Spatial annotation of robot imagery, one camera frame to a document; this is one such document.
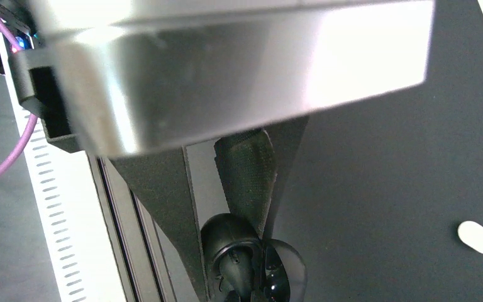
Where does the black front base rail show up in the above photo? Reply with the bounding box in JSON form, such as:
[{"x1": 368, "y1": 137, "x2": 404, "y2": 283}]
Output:
[{"x1": 88, "y1": 155, "x2": 199, "y2": 301}]

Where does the black earbud charging case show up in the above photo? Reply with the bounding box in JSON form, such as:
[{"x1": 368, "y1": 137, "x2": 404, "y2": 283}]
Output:
[{"x1": 201, "y1": 213, "x2": 308, "y2": 301}]

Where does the white earbud charging case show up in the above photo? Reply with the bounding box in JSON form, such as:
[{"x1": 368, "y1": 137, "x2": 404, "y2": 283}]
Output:
[{"x1": 457, "y1": 221, "x2": 483, "y2": 254}]

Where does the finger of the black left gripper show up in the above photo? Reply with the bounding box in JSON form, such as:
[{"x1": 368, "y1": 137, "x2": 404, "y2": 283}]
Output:
[
  {"x1": 110, "y1": 148, "x2": 208, "y2": 301},
  {"x1": 214, "y1": 129, "x2": 276, "y2": 238}
]

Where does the light blue cable duct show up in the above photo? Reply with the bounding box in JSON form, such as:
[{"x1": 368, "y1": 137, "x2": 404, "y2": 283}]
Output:
[{"x1": 0, "y1": 33, "x2": 128, "y2": 302}]

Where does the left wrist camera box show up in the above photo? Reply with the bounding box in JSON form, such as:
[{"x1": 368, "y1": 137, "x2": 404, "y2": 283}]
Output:
[{"x1": 9, "y1": 1, "x2": 435, "y2": 157}]

